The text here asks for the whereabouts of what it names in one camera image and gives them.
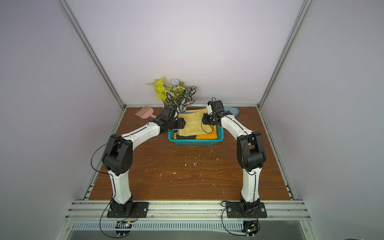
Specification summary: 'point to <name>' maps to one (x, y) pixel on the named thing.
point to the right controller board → (251, 227)
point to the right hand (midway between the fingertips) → (204, 116)
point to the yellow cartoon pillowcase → (213, 134)
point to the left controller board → (123, 224)
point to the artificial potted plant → (176, 95)
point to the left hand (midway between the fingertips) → (184, 121)
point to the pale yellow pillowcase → (194, 125)
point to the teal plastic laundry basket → (220, 134)
